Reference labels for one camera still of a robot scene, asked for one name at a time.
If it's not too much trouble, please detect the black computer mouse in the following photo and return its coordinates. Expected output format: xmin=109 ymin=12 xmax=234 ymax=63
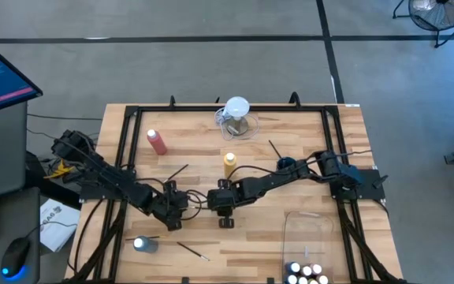
xmin=0 ymin=237 xmax=31 ymax=279

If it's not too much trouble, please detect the grey desk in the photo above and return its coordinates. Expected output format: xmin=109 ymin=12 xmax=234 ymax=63
xmin=0 ymin=101 xmax=42 ymax=284

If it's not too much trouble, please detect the black mouse cable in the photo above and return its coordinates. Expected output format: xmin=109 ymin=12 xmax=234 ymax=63
xmin=24 ymin=219 xmax=79 ymax=242

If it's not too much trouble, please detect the large yellow paint bottle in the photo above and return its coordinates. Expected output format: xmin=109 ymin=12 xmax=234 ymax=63
xmin=223 ymin=152 xmax=238 ymax=178

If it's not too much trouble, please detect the clear plastic bin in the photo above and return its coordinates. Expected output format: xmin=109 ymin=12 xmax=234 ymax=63
xmin=283 ymin=207 xmax=337 ymax=284

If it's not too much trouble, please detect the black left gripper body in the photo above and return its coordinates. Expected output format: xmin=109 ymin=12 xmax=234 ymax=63
xmin=151 ymin=180 xmax=191 ymax=233

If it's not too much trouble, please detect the large pink paint bottle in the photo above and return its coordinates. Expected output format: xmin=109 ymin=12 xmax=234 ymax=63
xmin=146 ymin=129 xmax=169 ymax=156

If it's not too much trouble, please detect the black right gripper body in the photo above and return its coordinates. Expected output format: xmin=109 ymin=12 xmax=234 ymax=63
xmin=206 ymin=177 xmax=239 ymax=230

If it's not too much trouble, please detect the black floor cable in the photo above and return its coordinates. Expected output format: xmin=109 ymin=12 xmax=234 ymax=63
xmin=27 ymin=113 xmax=104 ymax=121

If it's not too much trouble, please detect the black floor fan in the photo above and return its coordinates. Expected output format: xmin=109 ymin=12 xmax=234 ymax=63
xmin=392 ymin=0 xmax=454 ymax=49

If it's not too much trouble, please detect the white bulb table lamp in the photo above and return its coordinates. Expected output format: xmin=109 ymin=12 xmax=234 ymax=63
xmin=221 ymin=95 xmax=251 ymax=136

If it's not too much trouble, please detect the white paper booklet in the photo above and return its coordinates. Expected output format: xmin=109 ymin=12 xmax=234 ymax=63
xmin=39 ymin=198 xmax=81 ymax=253

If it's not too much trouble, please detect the large teal paint bottle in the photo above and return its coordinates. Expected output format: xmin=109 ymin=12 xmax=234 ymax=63
xmin=132 ymin=235 xmax=159 ymax=255

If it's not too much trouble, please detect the yellow cable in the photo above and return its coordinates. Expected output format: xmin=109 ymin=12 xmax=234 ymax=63
xmin=44 ymin=159 xmax=74 ymax=181

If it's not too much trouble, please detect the black paintbrush silver ferrule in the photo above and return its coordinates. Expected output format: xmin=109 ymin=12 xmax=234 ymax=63
xmin=176 ymin=241 xmax=211 ymax=263

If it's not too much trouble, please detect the blue-grey plastic cup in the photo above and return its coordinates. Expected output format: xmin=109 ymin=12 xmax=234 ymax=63
xmin=276 ymin=155 xmax=297 ymax=173

